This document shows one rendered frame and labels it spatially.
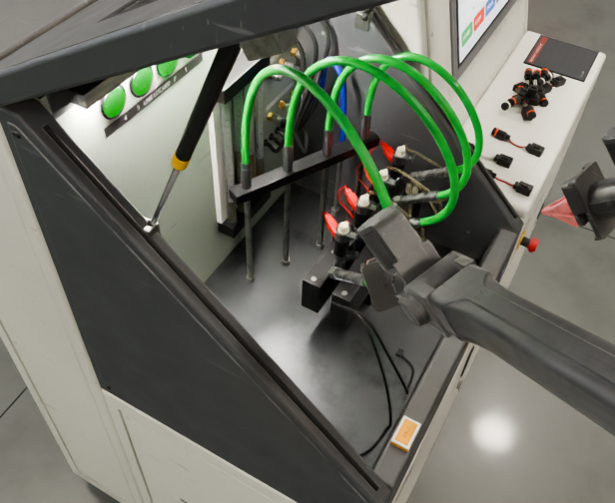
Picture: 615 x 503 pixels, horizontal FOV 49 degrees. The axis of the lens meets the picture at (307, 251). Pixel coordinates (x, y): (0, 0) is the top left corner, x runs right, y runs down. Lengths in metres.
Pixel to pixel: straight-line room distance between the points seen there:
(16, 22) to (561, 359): 0.73
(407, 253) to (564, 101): 1.09
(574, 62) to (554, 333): 1.43
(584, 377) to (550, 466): 1.75
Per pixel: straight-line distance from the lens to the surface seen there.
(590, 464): 2.33
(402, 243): 0.76
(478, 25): 1.61
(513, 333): 0.60
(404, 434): 1.11
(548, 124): 1.71
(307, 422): 0.98
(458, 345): 1.24
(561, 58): 1.95
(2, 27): 0.94
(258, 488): 1.28
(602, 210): 1.05
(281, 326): 1.36
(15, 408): 2.36
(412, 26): 1.32
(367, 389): 1.30
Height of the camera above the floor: 1.94
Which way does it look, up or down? 49 degrees down
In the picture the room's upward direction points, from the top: 3 degrees clockwise
